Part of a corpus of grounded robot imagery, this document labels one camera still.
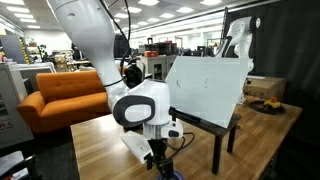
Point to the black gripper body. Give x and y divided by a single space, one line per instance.
163 164

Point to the white whiteboard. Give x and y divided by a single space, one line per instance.
207 87

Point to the white machine cabinet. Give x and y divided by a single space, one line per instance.
13 128

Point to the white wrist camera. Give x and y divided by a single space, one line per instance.
138 145

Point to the cardboard box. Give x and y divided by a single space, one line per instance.
265 87

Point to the small black stand table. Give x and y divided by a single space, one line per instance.
218 131

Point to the orange sofa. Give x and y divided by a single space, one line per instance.
64 99

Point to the grey metal cabinet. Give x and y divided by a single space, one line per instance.
158 66

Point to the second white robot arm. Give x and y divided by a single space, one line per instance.
239 36

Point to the blue tape roll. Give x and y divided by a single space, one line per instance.
175 175

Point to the black coffee machine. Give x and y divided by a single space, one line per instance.
133 75

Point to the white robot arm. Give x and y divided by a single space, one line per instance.
89 25

